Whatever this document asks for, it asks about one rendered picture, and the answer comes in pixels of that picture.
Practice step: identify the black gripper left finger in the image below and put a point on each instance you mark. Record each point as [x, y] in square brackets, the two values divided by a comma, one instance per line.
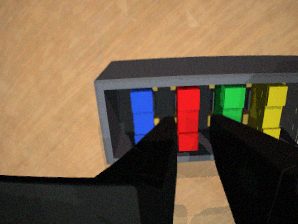
[140, 188]

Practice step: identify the green fuse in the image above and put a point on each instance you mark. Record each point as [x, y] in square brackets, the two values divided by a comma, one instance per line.
[228, 100]

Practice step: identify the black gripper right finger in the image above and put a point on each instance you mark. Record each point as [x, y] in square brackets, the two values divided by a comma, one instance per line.
[259, 173]

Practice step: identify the grey fuse block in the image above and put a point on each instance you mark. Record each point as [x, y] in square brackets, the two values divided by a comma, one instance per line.
[270, 106]

